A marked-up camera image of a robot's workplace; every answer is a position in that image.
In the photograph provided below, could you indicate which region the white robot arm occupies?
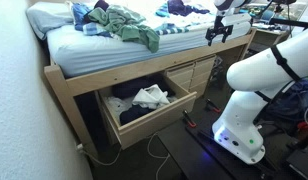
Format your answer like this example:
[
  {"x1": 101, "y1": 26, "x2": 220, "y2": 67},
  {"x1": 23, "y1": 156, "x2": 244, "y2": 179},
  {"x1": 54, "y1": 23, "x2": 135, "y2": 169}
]
[{"x1": 212, "y1": 28, "x2": 308, "y2": 165}]

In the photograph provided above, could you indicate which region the wooden drawer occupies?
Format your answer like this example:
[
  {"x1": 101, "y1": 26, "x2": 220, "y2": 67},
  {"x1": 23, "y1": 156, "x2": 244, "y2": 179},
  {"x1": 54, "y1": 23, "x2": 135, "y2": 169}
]
[{"x1": 97, "y1": 77, "x2": 197, "y2": 149}]

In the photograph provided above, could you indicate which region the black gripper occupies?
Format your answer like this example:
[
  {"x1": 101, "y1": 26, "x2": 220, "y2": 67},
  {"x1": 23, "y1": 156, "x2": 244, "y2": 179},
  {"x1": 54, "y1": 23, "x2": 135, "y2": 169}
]
[{"x1": 205, "y1": 16, "x2": 233, "y2": 46}]

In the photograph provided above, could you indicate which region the wooden drawer cabinet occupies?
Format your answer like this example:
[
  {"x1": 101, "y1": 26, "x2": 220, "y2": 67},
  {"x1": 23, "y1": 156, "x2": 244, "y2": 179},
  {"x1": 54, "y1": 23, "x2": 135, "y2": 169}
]
[{"x1": 163, "y1": 54, "x2": 217, "y2": 98}]

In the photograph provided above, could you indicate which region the white cable on floor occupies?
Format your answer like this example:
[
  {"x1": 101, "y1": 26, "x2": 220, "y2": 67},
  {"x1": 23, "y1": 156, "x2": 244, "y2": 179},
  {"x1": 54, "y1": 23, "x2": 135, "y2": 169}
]
[{"x1": 76, "y1": 133, "x2": 172, "y2": 180}]

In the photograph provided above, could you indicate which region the blue bag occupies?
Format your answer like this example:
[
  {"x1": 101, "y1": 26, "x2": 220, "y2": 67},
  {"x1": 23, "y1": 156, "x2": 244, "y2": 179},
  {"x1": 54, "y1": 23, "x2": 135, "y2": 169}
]
[{"x1": 261, "y1": 79, "x2": 308, "y2": 134}]

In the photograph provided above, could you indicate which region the red black clamp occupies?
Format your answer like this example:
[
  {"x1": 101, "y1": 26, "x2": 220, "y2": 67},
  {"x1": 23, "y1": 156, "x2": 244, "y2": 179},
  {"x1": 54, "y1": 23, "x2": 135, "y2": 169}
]
[
  {"x1": 206, "y1": 99, "x2": 221, "y2": 113},
  {"x1": 182, "y1": 110, "x2": 197, "y2": 128}
]

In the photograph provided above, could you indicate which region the dark navy cloth on bed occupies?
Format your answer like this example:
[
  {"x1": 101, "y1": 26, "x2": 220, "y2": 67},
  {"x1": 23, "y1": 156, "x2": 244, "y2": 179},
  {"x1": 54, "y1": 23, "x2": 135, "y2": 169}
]
[{"x1": 167, "y1": 0, "x2": 209, "y2": 17}]

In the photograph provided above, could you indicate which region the wooden desk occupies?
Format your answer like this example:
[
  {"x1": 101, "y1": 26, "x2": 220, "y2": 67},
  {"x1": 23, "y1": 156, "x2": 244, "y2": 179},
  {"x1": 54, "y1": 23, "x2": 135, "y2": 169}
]
[{"x1": 249, "y1": 23, "x2": 289, "y2": 52}]

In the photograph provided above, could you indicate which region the light blue mattress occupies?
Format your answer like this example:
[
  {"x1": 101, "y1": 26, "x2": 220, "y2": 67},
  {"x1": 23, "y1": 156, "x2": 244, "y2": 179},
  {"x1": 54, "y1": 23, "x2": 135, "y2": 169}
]
[{"x1": 46, "y1": 18, "x2": 252, "y2": 78}]

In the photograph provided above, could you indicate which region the white cloth in drawer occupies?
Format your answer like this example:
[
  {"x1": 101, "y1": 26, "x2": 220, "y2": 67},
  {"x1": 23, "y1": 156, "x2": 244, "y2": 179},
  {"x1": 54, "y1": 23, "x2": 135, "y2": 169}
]
[{"x1": 132, "y1": 84, "x2": 169, "y2": 110}]

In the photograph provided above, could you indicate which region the dark cloth in drawer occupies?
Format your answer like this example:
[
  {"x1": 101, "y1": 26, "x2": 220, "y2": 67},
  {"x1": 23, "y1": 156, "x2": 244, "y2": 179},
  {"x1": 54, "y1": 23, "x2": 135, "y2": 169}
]
[{"x1": 112, "y1": 77, "x2": 169, "y2": 125}]

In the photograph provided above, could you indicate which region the wooden bed frame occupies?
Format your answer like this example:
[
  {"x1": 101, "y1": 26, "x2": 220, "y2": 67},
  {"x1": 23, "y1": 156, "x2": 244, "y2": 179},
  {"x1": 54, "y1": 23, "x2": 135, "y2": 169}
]
[{"x1": 44, "y1": 29, "x2": 256, "y2": 157}]

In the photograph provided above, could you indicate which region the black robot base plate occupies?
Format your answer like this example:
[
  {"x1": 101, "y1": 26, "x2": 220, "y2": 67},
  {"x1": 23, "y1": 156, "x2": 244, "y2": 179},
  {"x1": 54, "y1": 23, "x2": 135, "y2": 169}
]
[{"x1": 158, "y1": 114, "x2": 297, "y2": 180}]

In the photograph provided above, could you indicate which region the grey pillow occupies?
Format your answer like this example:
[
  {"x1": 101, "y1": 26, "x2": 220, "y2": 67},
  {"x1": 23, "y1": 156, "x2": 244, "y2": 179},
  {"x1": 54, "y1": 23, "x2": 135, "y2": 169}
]
[{"x1": 26, "y1": 1, "x2": 73, "y2": 40}]

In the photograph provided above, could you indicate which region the green cloth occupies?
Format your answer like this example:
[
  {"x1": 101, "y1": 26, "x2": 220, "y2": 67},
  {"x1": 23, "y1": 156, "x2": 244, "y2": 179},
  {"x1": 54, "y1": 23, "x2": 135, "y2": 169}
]
[{"x1": 87, "y1": 5, "x2": 160, "y2": 53}]

